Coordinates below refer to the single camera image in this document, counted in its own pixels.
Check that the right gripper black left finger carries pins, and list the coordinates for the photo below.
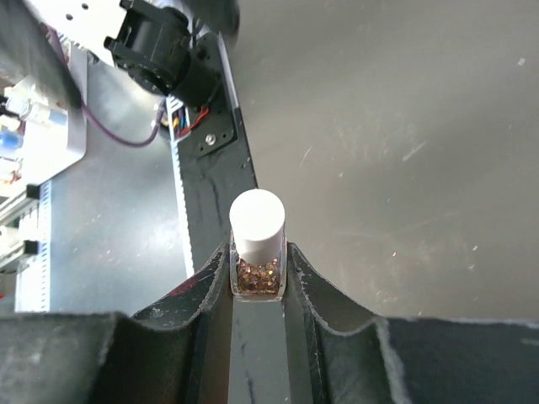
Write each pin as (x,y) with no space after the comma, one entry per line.
(110,357)

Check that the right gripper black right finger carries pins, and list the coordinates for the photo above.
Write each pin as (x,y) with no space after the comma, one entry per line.
(341,352)

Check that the glitter nail polish bottle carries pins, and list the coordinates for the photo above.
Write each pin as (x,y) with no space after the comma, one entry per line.
(258,246)

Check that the white slotted cable duct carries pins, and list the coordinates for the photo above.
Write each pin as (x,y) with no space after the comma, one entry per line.
(33,279)

